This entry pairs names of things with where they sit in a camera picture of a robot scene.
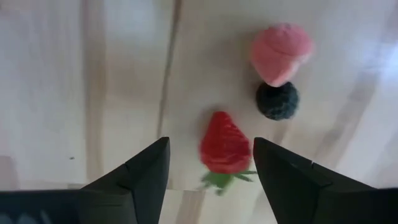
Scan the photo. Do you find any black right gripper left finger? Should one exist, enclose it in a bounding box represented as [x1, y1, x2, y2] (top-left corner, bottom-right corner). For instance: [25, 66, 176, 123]
[78, 136, 171, 224]

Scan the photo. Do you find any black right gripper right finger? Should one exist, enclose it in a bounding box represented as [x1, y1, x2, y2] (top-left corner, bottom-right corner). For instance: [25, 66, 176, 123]
[252, 136, 377, 224]

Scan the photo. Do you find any red toy strawberry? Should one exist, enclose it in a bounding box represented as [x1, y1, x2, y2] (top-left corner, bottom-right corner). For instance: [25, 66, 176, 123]
[198, 111, 258, 197]

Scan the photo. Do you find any dark toy blackberry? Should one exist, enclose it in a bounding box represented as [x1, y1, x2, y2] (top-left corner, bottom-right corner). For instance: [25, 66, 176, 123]
[255, 81, 300, 121]

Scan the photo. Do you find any pink toy raspberry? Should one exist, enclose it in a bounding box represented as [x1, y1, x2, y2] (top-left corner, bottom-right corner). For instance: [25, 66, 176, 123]
[249, 22, 314, 88]

